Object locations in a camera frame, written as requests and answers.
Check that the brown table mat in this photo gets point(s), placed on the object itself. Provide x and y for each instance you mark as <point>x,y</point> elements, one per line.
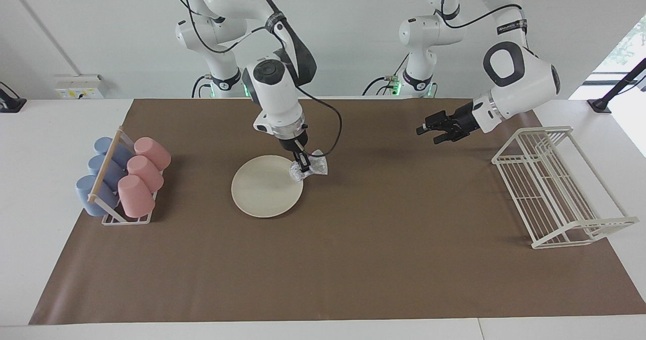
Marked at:
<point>383,259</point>

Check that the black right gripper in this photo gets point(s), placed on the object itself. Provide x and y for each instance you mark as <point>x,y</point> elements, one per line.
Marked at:
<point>292,140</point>

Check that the pink plastic cup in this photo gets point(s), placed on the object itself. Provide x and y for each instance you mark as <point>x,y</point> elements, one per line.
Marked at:
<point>135,196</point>
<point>153,152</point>
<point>146,172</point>

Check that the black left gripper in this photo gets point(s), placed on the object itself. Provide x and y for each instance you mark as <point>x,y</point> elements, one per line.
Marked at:
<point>456,124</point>

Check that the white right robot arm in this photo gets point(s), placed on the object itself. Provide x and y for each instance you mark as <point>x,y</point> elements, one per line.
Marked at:
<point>275,93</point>

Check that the white cup rack wooden bar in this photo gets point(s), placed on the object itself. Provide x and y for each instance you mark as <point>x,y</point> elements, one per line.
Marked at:
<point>105,171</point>

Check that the black table clamp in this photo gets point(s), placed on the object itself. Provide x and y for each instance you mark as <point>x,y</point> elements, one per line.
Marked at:
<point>10,103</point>

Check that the clear plastic wrap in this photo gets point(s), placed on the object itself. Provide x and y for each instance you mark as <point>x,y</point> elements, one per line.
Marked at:
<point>319,167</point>

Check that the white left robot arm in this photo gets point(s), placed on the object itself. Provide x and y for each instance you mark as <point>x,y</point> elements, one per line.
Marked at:
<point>525,77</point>

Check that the blue plastic cup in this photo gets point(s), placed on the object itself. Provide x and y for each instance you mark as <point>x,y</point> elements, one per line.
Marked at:
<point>91,196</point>
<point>112,172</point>
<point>120,153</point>

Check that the cream round plate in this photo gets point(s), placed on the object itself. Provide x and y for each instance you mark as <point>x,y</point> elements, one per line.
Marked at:
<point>262,188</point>

